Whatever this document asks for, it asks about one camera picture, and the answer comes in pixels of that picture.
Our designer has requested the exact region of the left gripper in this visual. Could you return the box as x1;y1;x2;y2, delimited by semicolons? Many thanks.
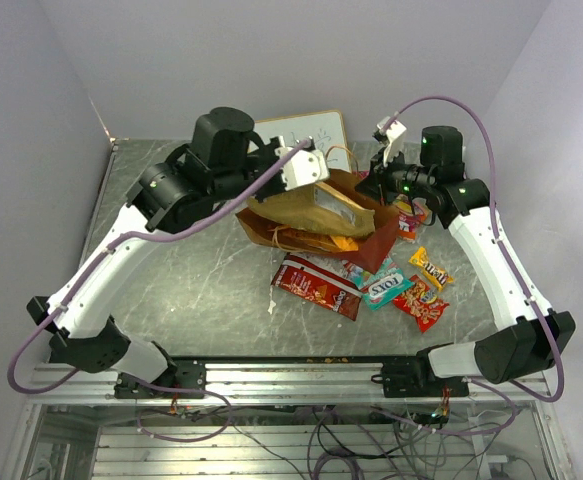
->
213;136;299;204

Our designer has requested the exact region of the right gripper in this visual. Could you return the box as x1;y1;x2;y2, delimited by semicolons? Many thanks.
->
355;145;435;207

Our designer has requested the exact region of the red brown paper bag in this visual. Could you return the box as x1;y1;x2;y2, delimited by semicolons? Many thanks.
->
236;168;400;272

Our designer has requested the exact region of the brown teal chips bag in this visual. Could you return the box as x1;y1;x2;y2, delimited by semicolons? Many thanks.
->
247;182;376;237

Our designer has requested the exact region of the orange kettle chips bag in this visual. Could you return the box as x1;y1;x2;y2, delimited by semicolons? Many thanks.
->
271;225;360;253

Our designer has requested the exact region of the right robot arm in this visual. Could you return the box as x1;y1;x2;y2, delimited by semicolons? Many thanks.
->
356;122;575;396

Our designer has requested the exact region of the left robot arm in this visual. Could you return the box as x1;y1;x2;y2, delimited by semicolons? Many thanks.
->
27;107;313;397

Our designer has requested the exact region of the orange Fox's fruits bag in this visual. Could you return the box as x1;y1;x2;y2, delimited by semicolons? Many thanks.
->
394;195;430;243

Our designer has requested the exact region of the teal Fox's candy bag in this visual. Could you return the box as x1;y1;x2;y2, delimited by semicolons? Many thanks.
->
342;256;414;311

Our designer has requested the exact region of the yellow M&M's bag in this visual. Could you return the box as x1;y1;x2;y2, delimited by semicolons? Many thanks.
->
409;246;455;291

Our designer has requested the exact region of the red Doritos bag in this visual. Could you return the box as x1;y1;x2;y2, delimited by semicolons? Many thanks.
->
271;252;362;321

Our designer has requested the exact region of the red snack mix bag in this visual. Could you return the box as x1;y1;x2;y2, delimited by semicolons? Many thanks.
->
392;274;449;333

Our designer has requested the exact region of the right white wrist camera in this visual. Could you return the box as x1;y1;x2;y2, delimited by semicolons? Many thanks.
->
374;114;407;166

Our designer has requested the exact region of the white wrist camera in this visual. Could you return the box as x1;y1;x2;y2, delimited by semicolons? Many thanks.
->
280;138;330;191
374;114;407;166

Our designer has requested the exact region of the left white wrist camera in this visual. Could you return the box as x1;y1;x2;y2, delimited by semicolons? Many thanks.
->
280;138;330;191

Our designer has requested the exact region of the small whiteboard yellow frame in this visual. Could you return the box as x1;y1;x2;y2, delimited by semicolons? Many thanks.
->
255;110;351;172

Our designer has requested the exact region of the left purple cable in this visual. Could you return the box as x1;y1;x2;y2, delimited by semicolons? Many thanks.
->
6;138;312;442

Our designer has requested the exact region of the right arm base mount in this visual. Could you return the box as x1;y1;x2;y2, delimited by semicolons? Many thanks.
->
371;356;469;398

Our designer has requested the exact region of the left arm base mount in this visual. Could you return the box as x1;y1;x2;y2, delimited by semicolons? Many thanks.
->
114;357;206;400

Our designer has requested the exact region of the aluminium rail frame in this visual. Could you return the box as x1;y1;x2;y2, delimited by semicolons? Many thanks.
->
0;141;572;480

